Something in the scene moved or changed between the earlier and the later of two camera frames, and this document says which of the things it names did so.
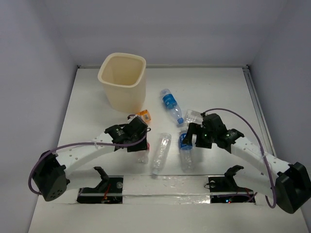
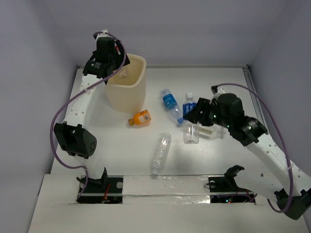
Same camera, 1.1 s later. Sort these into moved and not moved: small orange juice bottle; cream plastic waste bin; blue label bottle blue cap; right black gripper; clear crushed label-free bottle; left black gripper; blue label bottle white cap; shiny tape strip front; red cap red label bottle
Moved: right black gripper; red cap red label bottle; left black gripper; blue label bottle white cap
Not moved: shiny tape strip front; clear crushed label-free bottle; cream plastic waste bin; blue label bottle blue cap; small orange juice bottle
